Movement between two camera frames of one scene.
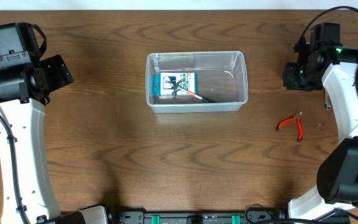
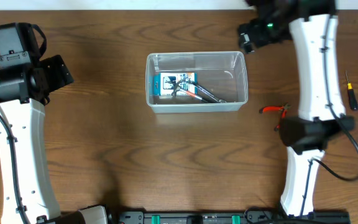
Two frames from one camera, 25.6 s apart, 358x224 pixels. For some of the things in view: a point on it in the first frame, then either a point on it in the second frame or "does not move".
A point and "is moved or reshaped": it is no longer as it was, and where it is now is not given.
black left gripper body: (58, 71) does not move
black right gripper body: (291, 76) to (247, 38)
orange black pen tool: (195, 95) does not move
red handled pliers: (298, 116) is moved or reshaped
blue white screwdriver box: (171, 83) does not move
